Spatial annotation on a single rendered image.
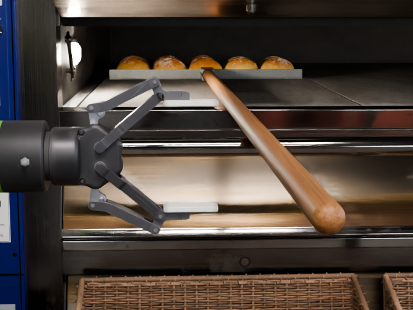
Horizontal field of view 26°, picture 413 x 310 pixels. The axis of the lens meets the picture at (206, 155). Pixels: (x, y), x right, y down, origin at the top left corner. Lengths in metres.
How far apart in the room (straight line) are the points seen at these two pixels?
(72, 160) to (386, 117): 0.85
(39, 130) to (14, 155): 0.04
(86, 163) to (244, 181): 0.69
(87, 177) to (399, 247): 0.88
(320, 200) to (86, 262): 1.07
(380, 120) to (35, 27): 0.70
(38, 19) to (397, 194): 0.78
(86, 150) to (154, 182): 0.65
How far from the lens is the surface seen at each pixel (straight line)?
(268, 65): 2.58
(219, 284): 1.78
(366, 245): 1.84
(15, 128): 1.14
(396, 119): 1.81
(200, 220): 1.77
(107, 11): 1.74
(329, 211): 0.78
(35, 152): 1.12
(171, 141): 1.38
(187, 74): 2.55
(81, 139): 1.14
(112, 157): 1.14
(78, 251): 1.81
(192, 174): 1.78
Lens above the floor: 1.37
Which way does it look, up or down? 9 degrees down
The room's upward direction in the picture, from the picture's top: straight up
